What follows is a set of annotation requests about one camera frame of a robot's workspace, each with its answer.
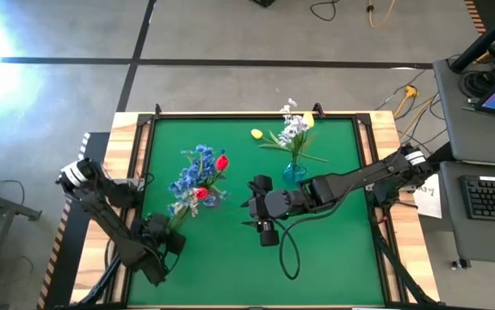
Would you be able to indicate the red artificial tulip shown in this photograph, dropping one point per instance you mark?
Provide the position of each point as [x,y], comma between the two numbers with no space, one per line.
[201,194]
[222,163]

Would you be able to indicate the white paper sheet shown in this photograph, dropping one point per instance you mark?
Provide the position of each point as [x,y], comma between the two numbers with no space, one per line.
[430,202]

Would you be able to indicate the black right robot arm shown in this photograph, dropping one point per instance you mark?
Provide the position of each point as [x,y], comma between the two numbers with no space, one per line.
[359,176]

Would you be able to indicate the black table clamp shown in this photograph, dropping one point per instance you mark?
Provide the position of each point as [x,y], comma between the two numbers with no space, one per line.
[318,109]
[157,109]

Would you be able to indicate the black metal rig frame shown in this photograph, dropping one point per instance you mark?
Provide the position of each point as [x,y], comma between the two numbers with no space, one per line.
[251,115]

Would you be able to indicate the blue artificial flower bunch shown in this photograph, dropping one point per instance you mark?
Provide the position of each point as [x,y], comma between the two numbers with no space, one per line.
[184,183]
[201,149]

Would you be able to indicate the blue embossed glass vase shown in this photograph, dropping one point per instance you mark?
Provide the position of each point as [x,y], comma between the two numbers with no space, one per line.
[292,174]

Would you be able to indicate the black striped floor plate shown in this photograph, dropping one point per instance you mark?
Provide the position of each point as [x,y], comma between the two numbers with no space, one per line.
[475,17]
[72,258]

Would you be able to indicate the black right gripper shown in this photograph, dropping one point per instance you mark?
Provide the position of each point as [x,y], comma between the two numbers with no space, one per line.
[279,203]

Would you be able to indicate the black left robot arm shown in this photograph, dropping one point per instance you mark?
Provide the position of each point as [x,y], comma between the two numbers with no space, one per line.
[113,224]

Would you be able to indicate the purple ribbed glass vase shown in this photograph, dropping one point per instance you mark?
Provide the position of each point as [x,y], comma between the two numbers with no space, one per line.
[212,206]

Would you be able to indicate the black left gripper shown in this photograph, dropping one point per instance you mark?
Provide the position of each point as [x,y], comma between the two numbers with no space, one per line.
[159,228]

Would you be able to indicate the green table mat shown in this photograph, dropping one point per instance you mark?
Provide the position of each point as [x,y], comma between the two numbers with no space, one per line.
[230,267]

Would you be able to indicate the grey computer cart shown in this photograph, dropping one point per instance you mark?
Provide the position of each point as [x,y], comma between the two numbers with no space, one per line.
[471,138]

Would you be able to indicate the black computer keyboard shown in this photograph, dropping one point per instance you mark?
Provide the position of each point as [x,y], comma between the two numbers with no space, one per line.
[492,200]

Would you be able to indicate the thick black pole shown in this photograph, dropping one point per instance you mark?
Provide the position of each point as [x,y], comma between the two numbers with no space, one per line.
[484,41]

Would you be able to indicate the yellow artificial tulip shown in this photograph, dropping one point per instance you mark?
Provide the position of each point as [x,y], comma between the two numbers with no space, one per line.
[309,120]
[256,134]

